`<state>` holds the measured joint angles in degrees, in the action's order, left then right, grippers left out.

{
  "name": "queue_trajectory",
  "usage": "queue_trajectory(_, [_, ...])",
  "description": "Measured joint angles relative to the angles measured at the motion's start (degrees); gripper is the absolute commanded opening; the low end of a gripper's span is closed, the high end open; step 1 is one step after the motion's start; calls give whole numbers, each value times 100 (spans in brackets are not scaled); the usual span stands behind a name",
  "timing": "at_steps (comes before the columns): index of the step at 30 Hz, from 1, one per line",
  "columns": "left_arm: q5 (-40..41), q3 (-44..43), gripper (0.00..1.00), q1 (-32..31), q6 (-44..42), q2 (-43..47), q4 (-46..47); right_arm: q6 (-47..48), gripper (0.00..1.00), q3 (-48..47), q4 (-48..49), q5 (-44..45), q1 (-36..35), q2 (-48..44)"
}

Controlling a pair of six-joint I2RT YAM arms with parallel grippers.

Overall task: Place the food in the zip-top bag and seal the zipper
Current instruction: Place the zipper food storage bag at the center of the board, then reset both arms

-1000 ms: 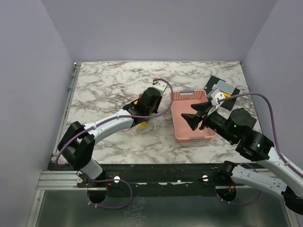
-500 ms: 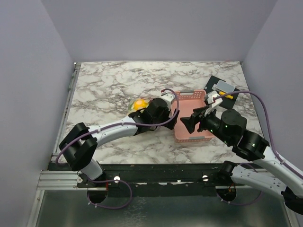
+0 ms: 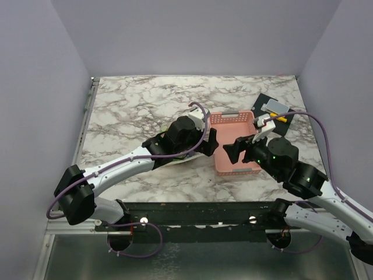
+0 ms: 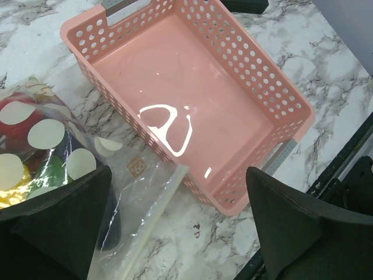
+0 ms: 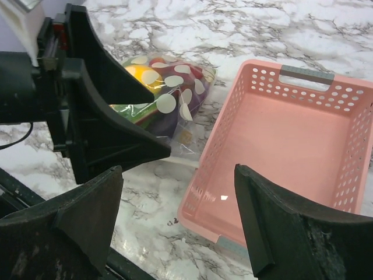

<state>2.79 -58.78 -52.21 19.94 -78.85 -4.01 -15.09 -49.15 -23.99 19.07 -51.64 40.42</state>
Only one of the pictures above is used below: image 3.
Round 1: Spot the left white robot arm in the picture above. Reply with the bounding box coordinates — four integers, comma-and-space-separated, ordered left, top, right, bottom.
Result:
54, 116, 219, 230

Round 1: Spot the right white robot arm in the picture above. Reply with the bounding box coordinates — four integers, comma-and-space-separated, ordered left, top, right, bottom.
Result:
223, 136, 372, 264

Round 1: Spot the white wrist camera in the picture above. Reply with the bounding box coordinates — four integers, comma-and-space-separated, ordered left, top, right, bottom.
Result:
252, 114, 276, 143
188, 107, 210, 131

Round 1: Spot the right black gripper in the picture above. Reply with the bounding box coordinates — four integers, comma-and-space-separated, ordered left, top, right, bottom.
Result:
223, 128, 282, 180

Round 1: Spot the clear zip top bag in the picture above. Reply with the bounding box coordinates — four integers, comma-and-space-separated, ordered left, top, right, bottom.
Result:
160, 122, 202, 165

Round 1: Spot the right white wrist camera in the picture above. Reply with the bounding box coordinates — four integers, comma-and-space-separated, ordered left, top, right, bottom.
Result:
252, 114, 276, 143

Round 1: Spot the black mounting rail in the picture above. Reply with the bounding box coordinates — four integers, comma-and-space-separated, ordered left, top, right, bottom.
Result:
95, 201, 286, 243

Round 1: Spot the pink plastic basket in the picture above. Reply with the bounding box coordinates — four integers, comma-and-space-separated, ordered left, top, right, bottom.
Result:
209, 110, 262, 176

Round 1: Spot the yellow small tool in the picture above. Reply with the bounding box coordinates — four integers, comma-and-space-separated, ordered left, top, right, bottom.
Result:
270, 113, 287, 123

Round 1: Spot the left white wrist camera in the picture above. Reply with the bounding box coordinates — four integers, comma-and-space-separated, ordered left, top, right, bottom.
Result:
188, 107, 210, 131

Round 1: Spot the black scale board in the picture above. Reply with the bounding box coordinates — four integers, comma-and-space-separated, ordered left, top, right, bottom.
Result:
251, 93, 294, 137

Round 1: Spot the grey rectangular box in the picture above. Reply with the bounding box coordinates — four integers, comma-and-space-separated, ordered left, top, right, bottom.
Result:
261, 99, 290, 115

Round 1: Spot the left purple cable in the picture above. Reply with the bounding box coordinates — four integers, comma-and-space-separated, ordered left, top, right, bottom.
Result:
48, 101, 211, 220

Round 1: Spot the left aluminium frame rail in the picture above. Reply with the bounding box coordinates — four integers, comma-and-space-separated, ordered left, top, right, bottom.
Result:
71, 77, 100, 165

